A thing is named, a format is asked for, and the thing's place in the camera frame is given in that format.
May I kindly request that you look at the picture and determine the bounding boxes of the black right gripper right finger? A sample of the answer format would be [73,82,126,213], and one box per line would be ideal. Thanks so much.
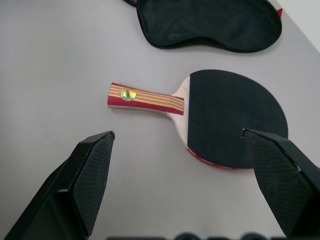
[241,127,320,240]

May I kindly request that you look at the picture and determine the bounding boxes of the red and black pouch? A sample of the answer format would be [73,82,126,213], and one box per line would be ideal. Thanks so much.
[122,0,284,54]

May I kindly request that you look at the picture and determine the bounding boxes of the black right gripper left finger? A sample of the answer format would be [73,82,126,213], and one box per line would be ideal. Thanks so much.
[4,130,116,240]

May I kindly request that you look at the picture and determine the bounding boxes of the table tennis paddle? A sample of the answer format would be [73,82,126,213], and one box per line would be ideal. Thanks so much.
[107,69,290,171]

